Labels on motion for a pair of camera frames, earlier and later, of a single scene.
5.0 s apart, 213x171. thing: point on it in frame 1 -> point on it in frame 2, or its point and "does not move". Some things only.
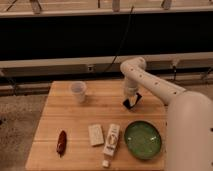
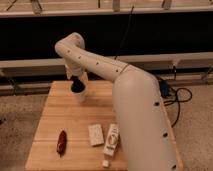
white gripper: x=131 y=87 -> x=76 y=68
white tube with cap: x=111 y=144 does not move
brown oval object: x=62 y=142 does not move
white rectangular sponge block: x=96 y=134 does not move
